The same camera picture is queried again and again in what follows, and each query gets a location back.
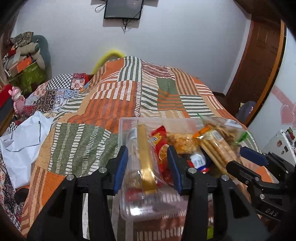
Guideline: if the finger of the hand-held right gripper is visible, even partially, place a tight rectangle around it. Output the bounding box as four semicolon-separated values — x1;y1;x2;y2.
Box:
226;161;263;190
239;146;296;184

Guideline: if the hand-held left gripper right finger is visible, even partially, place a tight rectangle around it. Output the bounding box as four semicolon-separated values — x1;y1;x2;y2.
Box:
167;146;270;241

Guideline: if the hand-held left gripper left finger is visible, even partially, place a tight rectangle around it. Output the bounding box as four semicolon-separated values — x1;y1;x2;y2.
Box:
26;146;129;241

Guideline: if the puffed rice bar packet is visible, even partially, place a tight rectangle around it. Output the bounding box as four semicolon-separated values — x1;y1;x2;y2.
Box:
166;131;201;155

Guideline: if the clear clamshell box gold base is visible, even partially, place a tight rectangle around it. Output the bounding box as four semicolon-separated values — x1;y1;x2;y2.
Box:
125;124;178;217

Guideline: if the blue chip snack packet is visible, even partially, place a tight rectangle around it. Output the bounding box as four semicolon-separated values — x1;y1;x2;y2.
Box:
180;148;214;176

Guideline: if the biscuit stick packet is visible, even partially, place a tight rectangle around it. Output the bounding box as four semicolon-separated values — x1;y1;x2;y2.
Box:
193;128;235;175

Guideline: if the red noodle snack packet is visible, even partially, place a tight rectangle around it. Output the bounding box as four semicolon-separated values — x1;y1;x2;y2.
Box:
150;125;174;184

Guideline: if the clear packet with green ends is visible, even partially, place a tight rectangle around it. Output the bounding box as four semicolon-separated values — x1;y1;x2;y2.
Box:
198;113;249;145

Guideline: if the clear plastic bin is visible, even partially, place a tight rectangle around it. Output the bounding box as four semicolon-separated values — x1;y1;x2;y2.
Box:
118;117;247;223

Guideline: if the white device with stickers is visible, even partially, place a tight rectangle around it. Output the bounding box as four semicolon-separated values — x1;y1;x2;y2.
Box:
261;128;296;160

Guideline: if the orange green patchwork blanket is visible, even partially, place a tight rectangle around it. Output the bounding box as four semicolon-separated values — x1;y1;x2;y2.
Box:
20;56;285;241

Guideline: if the purple round object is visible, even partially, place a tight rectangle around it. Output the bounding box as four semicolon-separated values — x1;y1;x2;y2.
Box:
236;101;256;121

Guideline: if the brown wooden door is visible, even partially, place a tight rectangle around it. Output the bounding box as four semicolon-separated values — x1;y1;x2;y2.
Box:
224;19;287;126

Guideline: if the white plastic bag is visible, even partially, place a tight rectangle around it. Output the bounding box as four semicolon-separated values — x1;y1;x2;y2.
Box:
0;111;55;193

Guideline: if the checkered patchwork quilt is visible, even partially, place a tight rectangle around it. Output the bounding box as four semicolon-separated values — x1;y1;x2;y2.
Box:
23;73;90;117

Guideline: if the yellow fuzzy hoop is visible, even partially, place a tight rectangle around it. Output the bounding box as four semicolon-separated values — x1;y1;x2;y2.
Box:
91;51;126;74

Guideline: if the pink plush toy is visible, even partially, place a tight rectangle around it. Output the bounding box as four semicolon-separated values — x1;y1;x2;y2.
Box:
9;86;26;114

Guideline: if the green box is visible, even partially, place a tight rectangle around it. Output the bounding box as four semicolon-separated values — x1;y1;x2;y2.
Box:
9;61;47;93

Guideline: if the red box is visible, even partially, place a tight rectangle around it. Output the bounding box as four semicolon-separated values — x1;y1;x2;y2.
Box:
0;85;14;110

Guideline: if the orange box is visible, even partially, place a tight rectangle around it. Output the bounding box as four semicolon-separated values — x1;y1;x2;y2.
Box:
8;57;33;76

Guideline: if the grey stuffed toy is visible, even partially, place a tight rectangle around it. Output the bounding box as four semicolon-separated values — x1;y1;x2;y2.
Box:
10;31;51;70

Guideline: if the black wall screen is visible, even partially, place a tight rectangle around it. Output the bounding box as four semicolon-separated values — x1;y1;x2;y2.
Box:
104;0;144;19

